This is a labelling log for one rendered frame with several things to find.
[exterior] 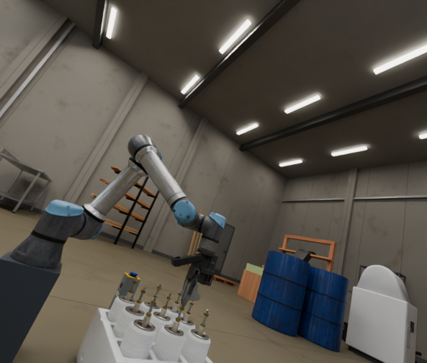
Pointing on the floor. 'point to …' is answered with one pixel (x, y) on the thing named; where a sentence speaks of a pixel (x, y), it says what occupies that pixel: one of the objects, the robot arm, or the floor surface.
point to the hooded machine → (381, 318)
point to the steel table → (14, 179)
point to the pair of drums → (302, 300)
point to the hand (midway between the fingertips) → (182, 302)
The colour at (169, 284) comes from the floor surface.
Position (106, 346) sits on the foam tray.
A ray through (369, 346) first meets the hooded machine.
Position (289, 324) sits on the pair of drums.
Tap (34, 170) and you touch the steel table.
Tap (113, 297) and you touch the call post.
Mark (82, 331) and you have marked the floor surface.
